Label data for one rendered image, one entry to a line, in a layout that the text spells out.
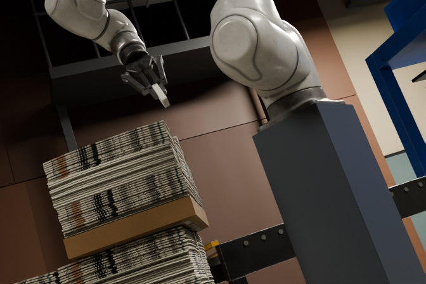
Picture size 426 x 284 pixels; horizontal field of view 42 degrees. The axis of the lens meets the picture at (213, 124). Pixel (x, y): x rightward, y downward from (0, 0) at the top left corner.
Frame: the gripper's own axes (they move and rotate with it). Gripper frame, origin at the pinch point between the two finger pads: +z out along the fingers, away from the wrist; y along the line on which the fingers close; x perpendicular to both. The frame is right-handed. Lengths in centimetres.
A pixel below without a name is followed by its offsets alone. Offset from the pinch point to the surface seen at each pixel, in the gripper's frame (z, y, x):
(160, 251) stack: 40.4, 19.1, -1.2
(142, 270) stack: 41.7, 24.2, -2.1
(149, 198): 32.3, 15.5, 6.1
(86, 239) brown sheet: 32.0, 31.3, 4.3
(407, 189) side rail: 21, -66, -81
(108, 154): 19.9, 18.8, 11.1
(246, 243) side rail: 16, -5, -62
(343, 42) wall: -283, -252, -336
